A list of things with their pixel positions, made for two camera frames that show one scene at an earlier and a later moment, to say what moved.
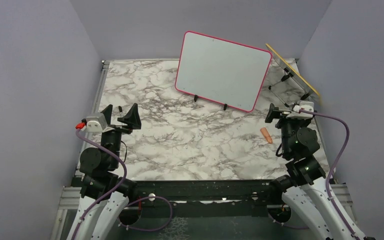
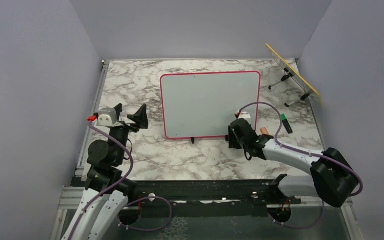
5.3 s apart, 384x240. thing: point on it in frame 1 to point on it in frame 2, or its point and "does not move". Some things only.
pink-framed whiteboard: x=222 y=72 to x=203 y=104
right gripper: x=274 y=112 to x=232 y=141
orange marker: x=266 y=135 does not move
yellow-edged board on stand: x=289 y=72 does not move
